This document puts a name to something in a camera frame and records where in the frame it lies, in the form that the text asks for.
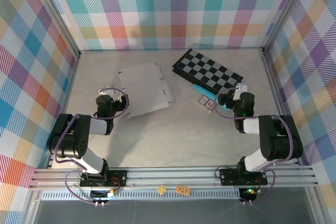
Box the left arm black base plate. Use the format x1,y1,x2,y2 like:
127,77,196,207
80,169,128,188

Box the orange printed tag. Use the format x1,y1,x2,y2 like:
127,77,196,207
175,185,191,195

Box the grey slotted cable duct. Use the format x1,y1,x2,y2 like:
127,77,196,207
41,191,242,201

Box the left black control board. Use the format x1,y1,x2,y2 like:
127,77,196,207
90,189,118,200

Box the black grey folding chessboard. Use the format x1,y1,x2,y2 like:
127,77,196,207
172,48,244,96

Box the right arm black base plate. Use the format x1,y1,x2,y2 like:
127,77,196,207
219,167,268,186

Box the aluminium side rail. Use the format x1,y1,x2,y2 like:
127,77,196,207
48,53,81,168
261,49,301,166

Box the black control board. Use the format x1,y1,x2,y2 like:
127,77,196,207
90,189,118,200
239,187,259,201

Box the blue pen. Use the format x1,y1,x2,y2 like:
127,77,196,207
193,83,229,109

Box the red wire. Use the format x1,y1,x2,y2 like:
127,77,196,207
110,176,124,190

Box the playing card pack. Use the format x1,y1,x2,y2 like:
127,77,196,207
196,95,214,114

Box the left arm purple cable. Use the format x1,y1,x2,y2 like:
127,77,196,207
52,86,130,205

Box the aluminium mounting rail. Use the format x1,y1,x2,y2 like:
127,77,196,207
28,165,320,190

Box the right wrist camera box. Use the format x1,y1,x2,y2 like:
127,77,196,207
232,83,249,101

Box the right black control board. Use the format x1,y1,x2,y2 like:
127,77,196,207
239,187,259,201

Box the aluminium frame post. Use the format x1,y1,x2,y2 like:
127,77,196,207
25,0,81,59
261,0,317,56

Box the white paper box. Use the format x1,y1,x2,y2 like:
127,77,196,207
118,62,174,120

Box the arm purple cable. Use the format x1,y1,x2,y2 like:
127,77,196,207
214,87,293,205
52,86,130,205

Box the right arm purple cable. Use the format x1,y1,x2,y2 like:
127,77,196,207
214,87,293,205

